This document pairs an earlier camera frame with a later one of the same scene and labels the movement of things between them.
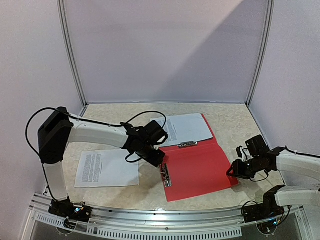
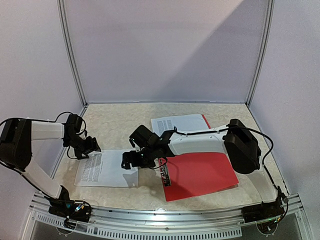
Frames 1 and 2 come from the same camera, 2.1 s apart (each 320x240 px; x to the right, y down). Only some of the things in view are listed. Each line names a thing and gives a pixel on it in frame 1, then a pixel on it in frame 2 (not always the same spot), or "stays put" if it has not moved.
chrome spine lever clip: (165, 175) stays put
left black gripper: (157, 160) -> (92, 145)
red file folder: (196, 170) stays put
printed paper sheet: (191, 128) stays put
